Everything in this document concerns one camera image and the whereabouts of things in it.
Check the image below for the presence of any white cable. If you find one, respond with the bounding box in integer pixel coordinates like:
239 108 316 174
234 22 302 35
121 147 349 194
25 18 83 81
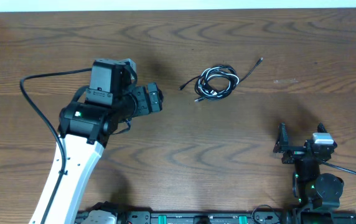
198 67 240 96

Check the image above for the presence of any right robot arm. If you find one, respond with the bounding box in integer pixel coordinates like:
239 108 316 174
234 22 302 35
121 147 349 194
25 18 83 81
273 123 344 224

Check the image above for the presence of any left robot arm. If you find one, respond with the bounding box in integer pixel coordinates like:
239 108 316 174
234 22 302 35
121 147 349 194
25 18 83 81
30 58 163 223

